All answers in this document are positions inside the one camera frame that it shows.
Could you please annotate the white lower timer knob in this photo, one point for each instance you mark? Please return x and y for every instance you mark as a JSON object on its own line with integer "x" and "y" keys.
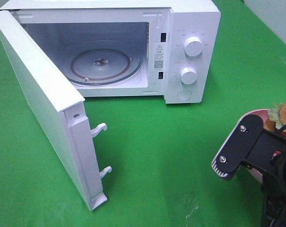
{"x": 188, "y": 75}

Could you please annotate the glass microwave turntable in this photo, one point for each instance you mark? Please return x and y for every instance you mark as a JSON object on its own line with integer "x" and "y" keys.
{"x": 103, "y": 66}

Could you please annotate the clear tape patch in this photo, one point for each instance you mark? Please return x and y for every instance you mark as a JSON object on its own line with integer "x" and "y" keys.
{"x": 182, "y": 205}

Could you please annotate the burger with lettuce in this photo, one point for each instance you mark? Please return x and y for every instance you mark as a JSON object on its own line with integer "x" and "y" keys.
{"x": 276, "y": 117}

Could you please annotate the white microwave oven body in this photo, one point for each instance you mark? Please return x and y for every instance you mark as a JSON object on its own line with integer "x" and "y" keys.
{"x": 65, "y": 28}

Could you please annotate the white upper power knob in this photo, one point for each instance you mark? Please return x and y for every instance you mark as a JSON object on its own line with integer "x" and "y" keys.
{"x": 193, "y": 46}

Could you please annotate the round door release button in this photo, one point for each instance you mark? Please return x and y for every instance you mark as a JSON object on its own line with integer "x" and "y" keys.
{"x": 184, "y": 94}

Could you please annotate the pink round plate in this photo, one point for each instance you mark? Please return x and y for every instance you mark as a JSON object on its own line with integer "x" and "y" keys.
{"x": 258, "y": 113}

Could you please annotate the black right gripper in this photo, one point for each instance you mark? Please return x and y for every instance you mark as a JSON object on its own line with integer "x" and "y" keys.
{"x": 264, "y": 151}

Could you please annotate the white warning label sticker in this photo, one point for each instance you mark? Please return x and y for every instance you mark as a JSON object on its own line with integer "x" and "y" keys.
{"x": 158, "y": 54}

